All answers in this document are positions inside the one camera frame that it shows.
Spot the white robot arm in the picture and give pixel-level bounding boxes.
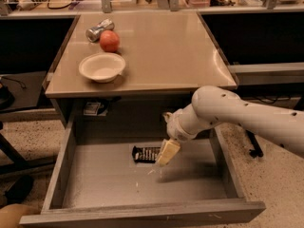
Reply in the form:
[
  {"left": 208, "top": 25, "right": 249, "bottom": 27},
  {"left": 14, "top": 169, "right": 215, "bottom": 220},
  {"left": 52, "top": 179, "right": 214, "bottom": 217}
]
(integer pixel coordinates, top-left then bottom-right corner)
[{"left": 156, "top": 85, "right": 304, "bottom": 166}]

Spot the red apple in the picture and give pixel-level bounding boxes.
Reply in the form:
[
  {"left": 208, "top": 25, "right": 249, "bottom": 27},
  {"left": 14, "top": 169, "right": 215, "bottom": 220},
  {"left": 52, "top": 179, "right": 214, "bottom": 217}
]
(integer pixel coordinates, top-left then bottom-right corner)
[{"left": 100, "top": 30, "right": 120, "bottom": 52}]

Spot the silver soda can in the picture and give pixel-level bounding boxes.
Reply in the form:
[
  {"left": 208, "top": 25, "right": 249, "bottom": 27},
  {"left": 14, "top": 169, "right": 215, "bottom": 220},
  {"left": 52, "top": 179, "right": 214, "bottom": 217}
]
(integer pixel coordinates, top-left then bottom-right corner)
[{"left": 85, "top": 19, "right": 115, "bottom": 43}]

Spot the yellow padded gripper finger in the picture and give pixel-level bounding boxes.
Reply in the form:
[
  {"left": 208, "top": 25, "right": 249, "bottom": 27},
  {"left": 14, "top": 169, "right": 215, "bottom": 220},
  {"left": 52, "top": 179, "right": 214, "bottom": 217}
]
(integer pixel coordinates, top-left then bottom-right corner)
[{"left": 156, "top": 139, "right": 181, "bottom": 167}]

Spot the grey open wooden drawer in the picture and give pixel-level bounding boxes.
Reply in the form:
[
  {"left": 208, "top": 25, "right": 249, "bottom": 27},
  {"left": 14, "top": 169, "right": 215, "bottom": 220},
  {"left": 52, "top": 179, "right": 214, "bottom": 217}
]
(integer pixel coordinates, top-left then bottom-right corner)
[{"left": 21, "top": 114, "right": 265, "bottom": 228}]

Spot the black table leg stand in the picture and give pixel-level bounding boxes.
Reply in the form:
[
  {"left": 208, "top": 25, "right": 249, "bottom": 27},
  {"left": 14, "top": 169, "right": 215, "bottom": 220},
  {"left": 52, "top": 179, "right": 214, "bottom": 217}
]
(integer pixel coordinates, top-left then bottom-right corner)
[{"left": 246, "top": 131, "right": 263, "bottom": 158}]

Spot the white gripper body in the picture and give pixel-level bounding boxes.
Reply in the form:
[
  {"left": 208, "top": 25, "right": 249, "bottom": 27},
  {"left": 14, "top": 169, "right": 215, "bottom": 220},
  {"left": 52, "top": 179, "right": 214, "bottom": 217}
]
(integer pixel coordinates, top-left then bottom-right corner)
[{"left": 162, "top": 109, "right": 194, "bottom": 143}]

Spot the black rxbar chocolate bar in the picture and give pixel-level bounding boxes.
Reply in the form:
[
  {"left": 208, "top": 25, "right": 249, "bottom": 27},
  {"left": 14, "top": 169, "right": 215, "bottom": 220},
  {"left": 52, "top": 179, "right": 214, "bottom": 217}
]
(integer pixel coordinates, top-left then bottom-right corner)
[{"left": 132, "top": 146, "right": 160, "bottom": 163}]

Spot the grey counter cabinet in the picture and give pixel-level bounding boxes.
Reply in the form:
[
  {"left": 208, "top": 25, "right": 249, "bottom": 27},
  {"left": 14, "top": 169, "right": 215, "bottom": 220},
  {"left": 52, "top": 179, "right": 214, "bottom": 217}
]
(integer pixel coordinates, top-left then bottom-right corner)
[{"left": 46, "top": 10, "right": 238, "bottom": 121}]

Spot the white paper bowl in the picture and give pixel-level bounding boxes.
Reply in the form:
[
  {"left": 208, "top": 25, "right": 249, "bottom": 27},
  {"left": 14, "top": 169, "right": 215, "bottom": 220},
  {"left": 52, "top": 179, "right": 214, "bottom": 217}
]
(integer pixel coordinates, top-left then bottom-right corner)
[{"left": 79, "top": 53, "right": 126, "bottom": 83}]

